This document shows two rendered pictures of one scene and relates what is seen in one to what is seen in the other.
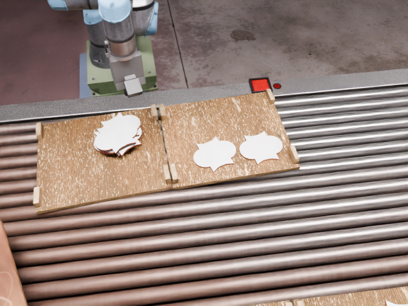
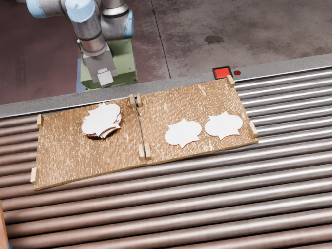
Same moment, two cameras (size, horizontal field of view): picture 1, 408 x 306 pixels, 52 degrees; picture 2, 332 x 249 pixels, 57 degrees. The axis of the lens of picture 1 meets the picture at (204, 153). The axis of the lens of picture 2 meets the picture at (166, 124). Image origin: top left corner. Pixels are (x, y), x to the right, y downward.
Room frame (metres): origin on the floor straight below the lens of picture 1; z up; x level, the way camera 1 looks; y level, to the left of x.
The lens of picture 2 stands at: (0.12, -0.09, 1.85)
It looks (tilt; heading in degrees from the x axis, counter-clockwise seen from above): 50 degrees down; 9
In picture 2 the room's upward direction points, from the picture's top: 10 degrees counter-clockwise
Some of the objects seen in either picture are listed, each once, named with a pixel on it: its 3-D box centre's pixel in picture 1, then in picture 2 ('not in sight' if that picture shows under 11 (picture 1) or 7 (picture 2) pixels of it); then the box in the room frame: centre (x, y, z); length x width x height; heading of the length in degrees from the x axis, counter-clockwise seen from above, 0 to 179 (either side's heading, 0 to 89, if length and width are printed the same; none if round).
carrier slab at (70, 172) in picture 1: (101, 155); (89, 139); (0.84, 0.33, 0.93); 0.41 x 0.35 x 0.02; 102
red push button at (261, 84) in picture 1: (260, 86); (222, 73); (1.16, -0.21, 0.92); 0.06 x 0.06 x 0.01; 7
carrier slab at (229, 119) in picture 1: (225, 136); (192, 117); (0.91, -0.07, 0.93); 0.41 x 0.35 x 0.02; 101
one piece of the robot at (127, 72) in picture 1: (127, 70); (99, 64); (0.89, 0.21, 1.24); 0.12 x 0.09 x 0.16; 21
